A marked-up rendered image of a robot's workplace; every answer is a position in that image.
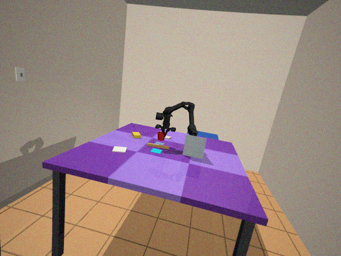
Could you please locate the yellow block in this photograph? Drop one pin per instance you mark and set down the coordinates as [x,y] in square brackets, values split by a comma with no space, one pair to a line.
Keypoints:
[136,135]

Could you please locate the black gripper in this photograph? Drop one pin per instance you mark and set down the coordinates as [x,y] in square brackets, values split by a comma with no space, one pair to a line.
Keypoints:
[165,126]

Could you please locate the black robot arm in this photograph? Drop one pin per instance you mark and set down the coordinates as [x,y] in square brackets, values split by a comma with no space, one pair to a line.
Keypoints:
[166,115]

